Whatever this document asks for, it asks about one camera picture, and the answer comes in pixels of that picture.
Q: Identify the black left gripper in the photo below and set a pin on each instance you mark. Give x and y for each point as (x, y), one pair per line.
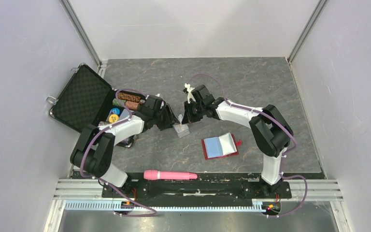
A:
(170, 120)

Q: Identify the brown poker chip stack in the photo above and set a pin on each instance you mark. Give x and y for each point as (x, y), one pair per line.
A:
(129, 97)

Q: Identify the clear plastic card box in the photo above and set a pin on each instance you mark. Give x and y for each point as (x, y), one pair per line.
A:
(182, 130)

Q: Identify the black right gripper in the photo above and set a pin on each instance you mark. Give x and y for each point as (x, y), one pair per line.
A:
(188, 118)

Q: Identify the left aluminium frame post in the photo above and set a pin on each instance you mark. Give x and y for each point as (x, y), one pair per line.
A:
(81, 31)

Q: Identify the right aluminium frame post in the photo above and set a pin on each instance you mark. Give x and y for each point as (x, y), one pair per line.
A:
(306, 30)

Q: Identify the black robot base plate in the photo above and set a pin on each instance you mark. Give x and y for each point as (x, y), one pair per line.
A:
(209, 189)

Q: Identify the yellow poker chip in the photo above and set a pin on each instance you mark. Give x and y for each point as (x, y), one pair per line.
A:
(113, 118)

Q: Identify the pink cylindrical wand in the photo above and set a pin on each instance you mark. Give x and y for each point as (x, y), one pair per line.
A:
(166, 175)

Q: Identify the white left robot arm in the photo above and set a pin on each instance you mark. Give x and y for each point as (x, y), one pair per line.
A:
(94, 149)

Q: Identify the red leather card holder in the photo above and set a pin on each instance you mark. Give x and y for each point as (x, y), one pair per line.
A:
(220, 146)

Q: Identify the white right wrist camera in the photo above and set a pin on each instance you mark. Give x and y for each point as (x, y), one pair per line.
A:
(188, 91)

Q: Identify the aluminium frame post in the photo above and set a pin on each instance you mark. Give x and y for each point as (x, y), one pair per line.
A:
(81, 31)
(306, 30)

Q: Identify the blue poker chip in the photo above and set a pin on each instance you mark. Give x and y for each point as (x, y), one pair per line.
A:
(115, 111)

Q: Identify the black poker chip case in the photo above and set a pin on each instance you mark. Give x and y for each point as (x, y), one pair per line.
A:
(86, 99)

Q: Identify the toothed aluminium rail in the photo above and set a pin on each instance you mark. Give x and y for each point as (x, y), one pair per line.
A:
(125, 206)

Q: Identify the blue playing card deck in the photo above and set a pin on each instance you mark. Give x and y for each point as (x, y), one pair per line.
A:
(125, 114)

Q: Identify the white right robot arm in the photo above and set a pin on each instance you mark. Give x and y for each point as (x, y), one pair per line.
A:
(270, 130)

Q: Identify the purple poker chip stack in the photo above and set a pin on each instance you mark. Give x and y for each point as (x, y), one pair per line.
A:
(103, 123)

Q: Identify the green and brown chip stack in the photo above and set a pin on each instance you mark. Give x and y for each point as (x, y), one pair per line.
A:
(129, 104)

